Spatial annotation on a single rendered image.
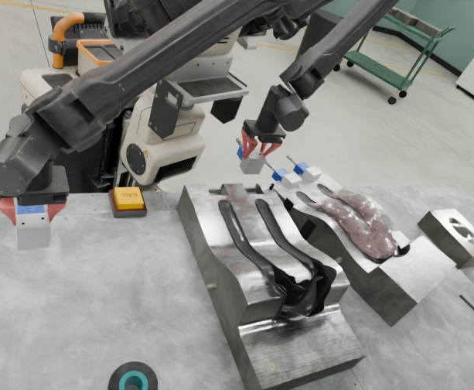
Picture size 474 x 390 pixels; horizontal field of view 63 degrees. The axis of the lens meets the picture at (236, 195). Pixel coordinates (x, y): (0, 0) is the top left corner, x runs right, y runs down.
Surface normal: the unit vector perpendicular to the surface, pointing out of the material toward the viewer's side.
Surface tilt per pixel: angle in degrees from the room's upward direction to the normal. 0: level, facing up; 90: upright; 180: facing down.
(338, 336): 0
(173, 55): 80
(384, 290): 90
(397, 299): 90
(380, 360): 0
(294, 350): 0
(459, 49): 90
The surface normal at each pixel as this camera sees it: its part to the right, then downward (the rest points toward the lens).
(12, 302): 0.32, -0.72
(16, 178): 0.02, 0.65
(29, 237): 0.40, 0.70
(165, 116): -0.66, 0.29
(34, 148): 0.88, -0.32
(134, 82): 0.24, 0.54
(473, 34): -0.84, 0.07
